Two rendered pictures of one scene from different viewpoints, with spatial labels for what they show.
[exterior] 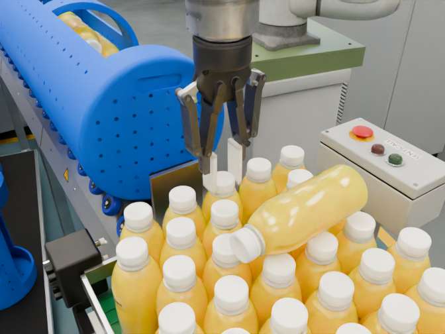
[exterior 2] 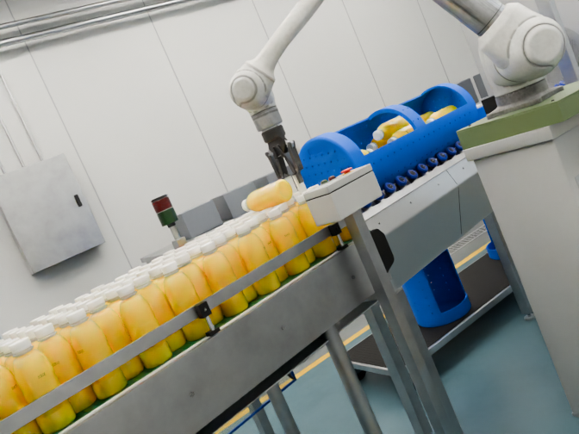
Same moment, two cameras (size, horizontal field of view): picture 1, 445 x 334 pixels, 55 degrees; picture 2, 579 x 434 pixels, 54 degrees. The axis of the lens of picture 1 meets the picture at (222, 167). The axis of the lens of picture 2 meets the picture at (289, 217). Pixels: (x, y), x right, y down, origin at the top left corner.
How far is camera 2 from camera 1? 1.86 m
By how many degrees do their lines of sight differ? 81
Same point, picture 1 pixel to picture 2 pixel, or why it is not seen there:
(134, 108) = (311, 163)
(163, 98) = (320, 158)
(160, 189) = not seen: hidden behind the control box
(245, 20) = (258, 124)
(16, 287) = (434, 313)
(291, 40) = (506, 107)
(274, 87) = (480, 151)
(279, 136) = (510, 196)
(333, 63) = (528, 122)
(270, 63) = (470, 131)
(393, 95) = not seen: outside the picture
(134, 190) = not seen: hidden behind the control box
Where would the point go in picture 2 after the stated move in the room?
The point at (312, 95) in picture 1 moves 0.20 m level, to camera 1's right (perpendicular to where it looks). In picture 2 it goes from (524, 155) to (567, 151)
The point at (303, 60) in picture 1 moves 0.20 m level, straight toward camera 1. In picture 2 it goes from (497, 124) to (436, 151)
